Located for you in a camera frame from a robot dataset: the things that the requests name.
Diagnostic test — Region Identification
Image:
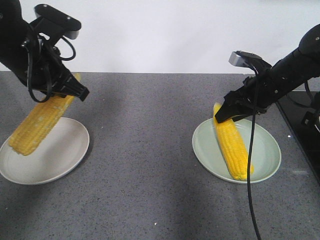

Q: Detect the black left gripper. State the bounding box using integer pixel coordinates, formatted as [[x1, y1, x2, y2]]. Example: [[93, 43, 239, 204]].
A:
[[20, 36, 90, 101]]

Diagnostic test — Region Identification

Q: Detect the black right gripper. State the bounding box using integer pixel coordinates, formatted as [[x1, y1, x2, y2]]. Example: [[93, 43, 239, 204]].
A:
[[214, 76, 277, 124]]

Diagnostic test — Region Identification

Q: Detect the yellow corn cob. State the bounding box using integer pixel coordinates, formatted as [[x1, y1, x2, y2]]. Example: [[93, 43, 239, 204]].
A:
[[213, 102, 254, 181]]

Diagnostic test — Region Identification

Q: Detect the pale worn corn cob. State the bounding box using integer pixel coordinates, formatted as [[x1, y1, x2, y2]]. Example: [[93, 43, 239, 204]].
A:
[[8, 73, 82, 157]]

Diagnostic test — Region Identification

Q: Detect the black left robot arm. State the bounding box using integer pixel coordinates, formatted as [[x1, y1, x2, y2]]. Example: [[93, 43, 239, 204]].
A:
[[0, 0, 89, 102]]

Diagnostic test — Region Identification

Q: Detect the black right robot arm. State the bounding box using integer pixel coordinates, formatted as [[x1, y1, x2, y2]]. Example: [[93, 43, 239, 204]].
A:
[[214, 25, 320, 123]]

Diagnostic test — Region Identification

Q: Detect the light green round plate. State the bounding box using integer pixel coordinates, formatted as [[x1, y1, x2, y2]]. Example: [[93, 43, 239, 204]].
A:
[[192, 118, 282, 184]]

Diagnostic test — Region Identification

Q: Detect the white round plate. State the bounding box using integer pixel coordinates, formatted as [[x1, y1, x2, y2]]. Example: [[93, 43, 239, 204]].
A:
[[0, 117, 90, 185]]

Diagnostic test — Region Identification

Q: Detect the black induction cooktop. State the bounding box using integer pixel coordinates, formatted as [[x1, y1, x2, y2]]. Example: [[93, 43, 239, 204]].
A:
[[276, 90, 320, 180]]

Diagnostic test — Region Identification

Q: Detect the black left camera cable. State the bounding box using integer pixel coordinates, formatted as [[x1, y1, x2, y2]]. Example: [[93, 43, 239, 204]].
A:
[[26, 31, 77, 103]]

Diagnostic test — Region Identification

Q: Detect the black camera cable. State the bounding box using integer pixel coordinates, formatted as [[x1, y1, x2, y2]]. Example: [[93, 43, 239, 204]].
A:
[[26, 31, 77, 103], [246, 62, 262, 240]]

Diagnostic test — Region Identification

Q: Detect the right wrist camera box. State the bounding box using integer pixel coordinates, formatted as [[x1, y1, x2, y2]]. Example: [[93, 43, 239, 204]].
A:
[[228, 50, 271, 68]]

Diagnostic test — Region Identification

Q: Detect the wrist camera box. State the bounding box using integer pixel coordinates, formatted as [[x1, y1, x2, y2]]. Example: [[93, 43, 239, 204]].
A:
[[30, 4, 82, 43], [228, 50, 271, 68]]

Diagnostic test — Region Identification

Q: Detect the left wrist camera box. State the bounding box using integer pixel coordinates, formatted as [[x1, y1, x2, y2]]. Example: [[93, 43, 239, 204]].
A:
[[30, 4, 82, 43]]

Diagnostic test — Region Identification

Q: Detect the black right camera cable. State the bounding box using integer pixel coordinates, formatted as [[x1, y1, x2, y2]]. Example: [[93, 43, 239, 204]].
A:
[[246, 62, 262, 240]]

